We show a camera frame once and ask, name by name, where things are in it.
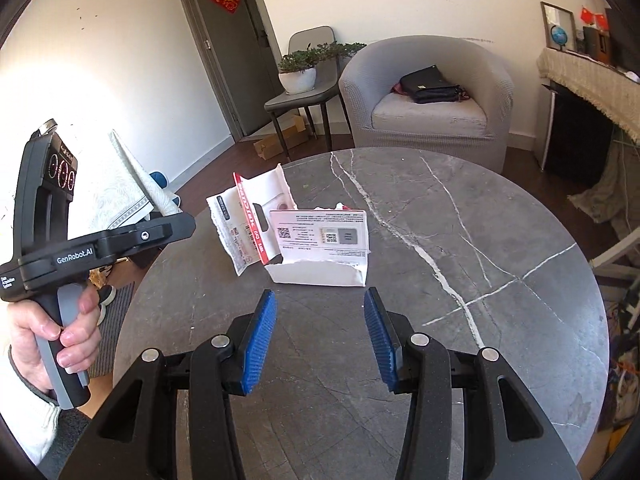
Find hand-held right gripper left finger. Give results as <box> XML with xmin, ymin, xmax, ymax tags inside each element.
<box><xmin>90</xmin><ymin>289</ymin><xmax>278</xmax><ymax>480</ymax></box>

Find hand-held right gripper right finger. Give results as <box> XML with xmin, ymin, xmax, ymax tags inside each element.
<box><xmin>363</xmin><ymin>286</ymin><xmax>583</xmax><ymax>480</ymax></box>

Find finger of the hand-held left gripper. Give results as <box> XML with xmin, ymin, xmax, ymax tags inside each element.
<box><xmin>97</xmin><ymin>211</ymin><xmax>197</xmax><ymax>263</ymax></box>

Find torn white cardboard box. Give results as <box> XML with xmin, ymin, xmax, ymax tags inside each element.
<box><xmin>264</xmin><ymin>204</ymin><xmax>372</xmax><ymax>289</ymax></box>

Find person's left forearm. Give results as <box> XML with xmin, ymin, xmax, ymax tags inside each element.
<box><xmin>0</xmin><ymin>345</ymin><xmax>92</xmax><ymax>467</ymax></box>

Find person's left hand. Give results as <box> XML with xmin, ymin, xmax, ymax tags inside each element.
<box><xmin>7</xmin><ymin>285</ymin><xmax>104</xmax><ymax>393</ymax></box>

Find white shoe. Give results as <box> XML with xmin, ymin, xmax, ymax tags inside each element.
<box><xmin>95</xmin><ymin>285</ymin><xmax>116</xmax><ymax>324</ymax></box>

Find torn red and white envelope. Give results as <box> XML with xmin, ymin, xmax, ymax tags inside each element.
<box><xmin>206</xmin><ymin>163</ymin><xmax>297</xmax><ymax>277</ymax></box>

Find dark floor mat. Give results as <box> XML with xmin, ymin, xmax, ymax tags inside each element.
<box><xmin>87</xmin><ymin>282</ymin><xmax>136</xmax><ymax>379</ymax></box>

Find brown cardboard box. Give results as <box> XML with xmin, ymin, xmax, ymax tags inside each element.
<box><xmin>252</xmin><ymin>115</ymin><xmax>309</xmax><ymax>161</ymax></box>

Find grey door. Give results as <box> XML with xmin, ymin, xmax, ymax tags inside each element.
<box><xmin>175</xmin><ymin>0</ymin><xmax>287</xmax><ymax>147</ymax></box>

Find grey dining chair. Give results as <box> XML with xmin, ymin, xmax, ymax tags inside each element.
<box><xmin>263</xmin><ymin>26</ymin><xmax>352</xmax><ymax>162</ymax></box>

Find potted plant in white pot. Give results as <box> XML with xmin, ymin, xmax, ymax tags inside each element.
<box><xmin>276</xmin><ymin>41</ymin><xmax>369</xmax><ymax>95</ymax></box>

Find grey fabric armchair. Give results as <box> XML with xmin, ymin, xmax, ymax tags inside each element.
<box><xmin>339</xmin><ymin>36</ymin><xmax>516</xmax><ymax>173</ymax></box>

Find black handbag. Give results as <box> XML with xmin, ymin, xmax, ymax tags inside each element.
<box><xmin>398</xmin><ymin>64</ymin><xmax>467</xmax><ymax>105</ymax></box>

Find beige fringed desk cloth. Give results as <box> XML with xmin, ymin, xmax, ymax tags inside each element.
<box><xmin>537</xmin><ymin>47</ymin><xmax>640</xmax><ymax>144</ymax></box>

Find wooden radio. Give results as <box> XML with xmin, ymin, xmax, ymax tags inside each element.
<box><xmin>582</xmin><ymin>27</ymin><xmax>614</xmax><ymax>64</ymax></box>

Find small red flags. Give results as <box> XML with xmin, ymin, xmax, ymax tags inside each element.
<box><xmin>580</xmin><ymin>6</ymin><xmax>611</xmax><ymax>31</ymax></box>

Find wooden picture frame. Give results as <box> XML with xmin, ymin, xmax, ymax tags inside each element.
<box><xmin>541</xmin><ymin>1</ymin><xmax>576</xmax><ymax>52</ymax></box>

